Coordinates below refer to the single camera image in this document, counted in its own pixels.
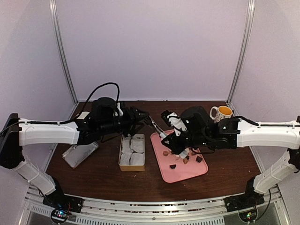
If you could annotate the front aluminium rail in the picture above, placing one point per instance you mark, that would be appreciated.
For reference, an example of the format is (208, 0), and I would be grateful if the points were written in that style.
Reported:
(196, 212)

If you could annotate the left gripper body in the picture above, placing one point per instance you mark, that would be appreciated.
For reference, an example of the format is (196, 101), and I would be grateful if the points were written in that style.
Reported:
(126, 123)

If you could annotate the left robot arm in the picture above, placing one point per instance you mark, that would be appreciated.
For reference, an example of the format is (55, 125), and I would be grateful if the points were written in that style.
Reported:
(106, 117)

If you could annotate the metal tongs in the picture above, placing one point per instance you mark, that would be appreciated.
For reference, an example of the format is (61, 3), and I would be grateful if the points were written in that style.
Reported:
(162, 134)

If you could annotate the white mug yellow inside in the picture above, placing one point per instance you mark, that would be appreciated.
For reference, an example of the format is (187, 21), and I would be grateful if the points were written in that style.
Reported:
(219, 113)

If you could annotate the beige tin box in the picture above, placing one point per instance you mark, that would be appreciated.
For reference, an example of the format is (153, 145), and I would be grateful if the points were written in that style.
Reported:
(132, 153)

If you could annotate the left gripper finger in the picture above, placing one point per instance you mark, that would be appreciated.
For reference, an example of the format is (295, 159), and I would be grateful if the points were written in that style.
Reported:
(139, 114)
(133, 129)

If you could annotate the dark square chocolate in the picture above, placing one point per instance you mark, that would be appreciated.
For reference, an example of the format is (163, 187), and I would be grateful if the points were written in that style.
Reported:
(199, 159)

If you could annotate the left aluminium frame post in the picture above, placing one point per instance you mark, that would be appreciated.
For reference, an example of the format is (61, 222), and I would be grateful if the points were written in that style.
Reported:
(61, 51)

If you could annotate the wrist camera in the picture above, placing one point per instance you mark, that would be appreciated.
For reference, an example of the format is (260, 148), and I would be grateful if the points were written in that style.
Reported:
(118, 111)
(174, 121)

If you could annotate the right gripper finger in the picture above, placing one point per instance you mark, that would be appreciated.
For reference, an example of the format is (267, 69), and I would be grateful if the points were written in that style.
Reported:
(169, 145)
(170, 137)

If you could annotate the right aluminium frame post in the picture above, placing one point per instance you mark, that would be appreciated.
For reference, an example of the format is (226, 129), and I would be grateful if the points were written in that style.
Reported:
(243, 49)

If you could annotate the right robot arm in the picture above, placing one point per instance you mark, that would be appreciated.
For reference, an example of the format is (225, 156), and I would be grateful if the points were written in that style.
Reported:
(194, 128)

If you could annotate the pink tray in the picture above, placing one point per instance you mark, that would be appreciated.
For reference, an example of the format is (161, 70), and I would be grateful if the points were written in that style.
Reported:
(185, 168)

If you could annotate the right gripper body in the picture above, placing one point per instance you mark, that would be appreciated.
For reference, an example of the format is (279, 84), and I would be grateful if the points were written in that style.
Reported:
(183, 146)

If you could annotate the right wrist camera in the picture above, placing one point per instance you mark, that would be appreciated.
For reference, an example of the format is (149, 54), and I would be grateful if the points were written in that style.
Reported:
(174, 121)

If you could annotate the beige bear tin lid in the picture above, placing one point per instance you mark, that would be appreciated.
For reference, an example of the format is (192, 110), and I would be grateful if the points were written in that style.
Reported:
(77, 153)

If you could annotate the aluminium frame post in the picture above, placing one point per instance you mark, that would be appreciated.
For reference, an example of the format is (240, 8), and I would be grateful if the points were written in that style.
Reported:
(61, 51)
(243, 49)

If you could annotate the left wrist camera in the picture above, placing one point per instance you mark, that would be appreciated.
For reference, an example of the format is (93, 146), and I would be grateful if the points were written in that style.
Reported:
(118, 111)

